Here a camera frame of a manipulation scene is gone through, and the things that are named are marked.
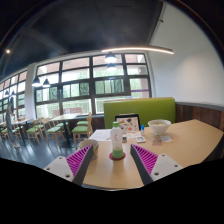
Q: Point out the group of black pendant lamps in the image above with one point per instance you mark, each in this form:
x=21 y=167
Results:
x=110 y=58

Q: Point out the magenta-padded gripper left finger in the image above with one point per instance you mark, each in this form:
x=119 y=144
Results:
x=78 y=163

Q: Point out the long linear ceiling light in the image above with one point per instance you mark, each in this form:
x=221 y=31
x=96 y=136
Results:
x=140 y=49

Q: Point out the large dark-framed grid window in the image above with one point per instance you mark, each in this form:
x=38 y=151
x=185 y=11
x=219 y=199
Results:
x=76 y=75

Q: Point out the green upholstered bench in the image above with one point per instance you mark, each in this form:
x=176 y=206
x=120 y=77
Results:
x=150 y=110

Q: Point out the light wooden dining table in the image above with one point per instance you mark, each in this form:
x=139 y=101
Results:
x=65 y=117

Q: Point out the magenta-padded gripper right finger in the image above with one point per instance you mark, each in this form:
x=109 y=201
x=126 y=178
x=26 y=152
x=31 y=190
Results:
x=148 y=163

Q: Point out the flat round red coaster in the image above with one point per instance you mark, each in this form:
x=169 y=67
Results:
x=111 y=157

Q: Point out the white ceramic bowl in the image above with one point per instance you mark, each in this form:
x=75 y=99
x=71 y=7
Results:
x=159 y=128

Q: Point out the white green-capped drink bottle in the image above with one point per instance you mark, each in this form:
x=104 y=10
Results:
x=117 y=140

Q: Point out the group of green-seated wooden chairs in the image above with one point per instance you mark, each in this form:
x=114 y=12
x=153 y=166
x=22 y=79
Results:
x=80 y=130

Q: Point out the white sachet packet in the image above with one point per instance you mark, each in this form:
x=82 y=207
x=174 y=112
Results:
x=166 y=138

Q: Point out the small white flat device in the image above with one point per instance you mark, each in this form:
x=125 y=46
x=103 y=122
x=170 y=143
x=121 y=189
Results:
x=140 y=139

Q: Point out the person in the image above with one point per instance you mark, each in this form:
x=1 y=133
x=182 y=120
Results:
x=10 y=123

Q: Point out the small blue-capped bottle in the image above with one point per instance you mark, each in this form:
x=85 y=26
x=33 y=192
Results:
x=142 y=130

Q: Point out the brown sachet packet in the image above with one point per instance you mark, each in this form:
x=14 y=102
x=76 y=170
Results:
x=157 y=140

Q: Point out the colourful sticker sheet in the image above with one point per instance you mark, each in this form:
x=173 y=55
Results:
x=133 y=134

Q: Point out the white paper document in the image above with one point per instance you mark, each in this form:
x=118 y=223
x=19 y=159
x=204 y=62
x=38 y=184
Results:
x=100 y=135

